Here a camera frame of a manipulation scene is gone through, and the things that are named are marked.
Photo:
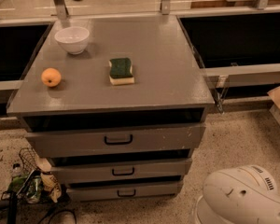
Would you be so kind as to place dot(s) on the grey top drawer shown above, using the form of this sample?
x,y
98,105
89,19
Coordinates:
x,y
115,141

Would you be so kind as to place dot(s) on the grey drawer cabinet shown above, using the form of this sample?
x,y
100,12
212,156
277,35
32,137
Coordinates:
x,y
168,89

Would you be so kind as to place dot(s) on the grey middle drawer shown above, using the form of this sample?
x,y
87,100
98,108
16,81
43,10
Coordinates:
x,y
121,170

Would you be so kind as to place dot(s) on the metal bracket left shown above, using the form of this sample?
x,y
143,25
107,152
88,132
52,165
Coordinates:
x,y
61,9

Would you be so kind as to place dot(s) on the white ceramic bowl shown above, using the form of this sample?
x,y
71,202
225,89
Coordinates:
x,y
73,39

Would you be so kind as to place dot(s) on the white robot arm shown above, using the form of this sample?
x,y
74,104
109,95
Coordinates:
x,y
242,195

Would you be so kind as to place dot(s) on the grey bottom drawer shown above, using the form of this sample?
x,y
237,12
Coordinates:
x,y
125,191

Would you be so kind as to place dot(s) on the black wire basket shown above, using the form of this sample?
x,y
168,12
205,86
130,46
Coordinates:
x,y
27,156

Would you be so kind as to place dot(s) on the green yellow sponge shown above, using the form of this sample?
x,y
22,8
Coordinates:
x,y
121,71

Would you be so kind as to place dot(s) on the orange fruit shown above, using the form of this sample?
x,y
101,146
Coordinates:
x,y
51,77

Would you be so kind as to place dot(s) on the clear plastic bottle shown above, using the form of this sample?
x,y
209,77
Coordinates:
x,y
16,170

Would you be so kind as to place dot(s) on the green snack bag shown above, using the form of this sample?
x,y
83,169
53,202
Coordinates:
x,y
28,188

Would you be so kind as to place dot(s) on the grey drawer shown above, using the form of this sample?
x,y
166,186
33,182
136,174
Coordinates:
x,y
125,191
121,170
115,141

